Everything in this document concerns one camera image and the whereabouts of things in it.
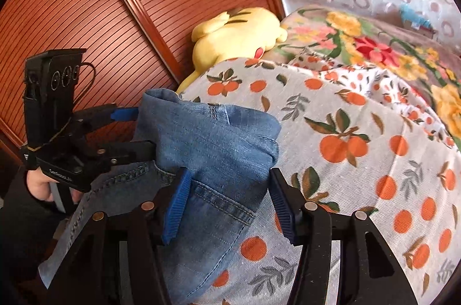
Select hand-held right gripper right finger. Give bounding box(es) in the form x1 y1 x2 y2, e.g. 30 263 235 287
269 168 418 305

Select person's left hand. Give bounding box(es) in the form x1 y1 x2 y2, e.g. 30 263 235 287
25 169 84 204

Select yellow plush toy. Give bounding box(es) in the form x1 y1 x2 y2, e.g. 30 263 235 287
176 7 288 95

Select light blue bag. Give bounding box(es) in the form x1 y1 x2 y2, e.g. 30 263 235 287
399 4 438 35

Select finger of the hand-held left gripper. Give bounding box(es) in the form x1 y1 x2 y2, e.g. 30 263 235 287
75 104 140 133
94 140 158 167

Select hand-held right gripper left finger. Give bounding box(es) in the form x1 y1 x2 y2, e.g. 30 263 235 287
47 168 193 305

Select floral blanket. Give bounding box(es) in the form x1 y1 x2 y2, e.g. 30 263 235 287
264 5 461 147

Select orange fruit print bedsheet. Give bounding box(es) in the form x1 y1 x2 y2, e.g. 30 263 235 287
178 56 461 305

